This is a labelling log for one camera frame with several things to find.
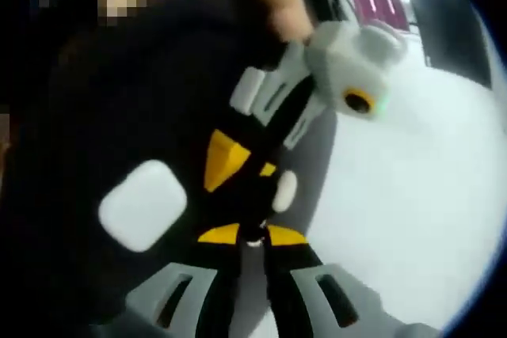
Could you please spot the white rectangular earphone charging case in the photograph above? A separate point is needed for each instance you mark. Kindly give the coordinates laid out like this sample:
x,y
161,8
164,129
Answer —
x,y
142,205

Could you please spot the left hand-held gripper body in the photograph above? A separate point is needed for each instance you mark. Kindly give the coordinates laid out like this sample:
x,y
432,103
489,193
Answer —
x,y
352,65

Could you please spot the small black earphone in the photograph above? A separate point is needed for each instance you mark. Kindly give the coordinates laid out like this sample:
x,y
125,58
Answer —
x,y
254,240

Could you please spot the white oval earphone charging case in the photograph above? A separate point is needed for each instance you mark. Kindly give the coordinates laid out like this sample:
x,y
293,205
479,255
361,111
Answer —
x,y
286,191

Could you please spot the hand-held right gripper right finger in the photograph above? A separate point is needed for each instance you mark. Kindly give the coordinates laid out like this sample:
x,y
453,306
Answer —
x,y
317,302

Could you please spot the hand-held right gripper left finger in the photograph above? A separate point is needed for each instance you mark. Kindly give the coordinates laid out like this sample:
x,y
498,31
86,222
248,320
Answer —
x,y
158,302

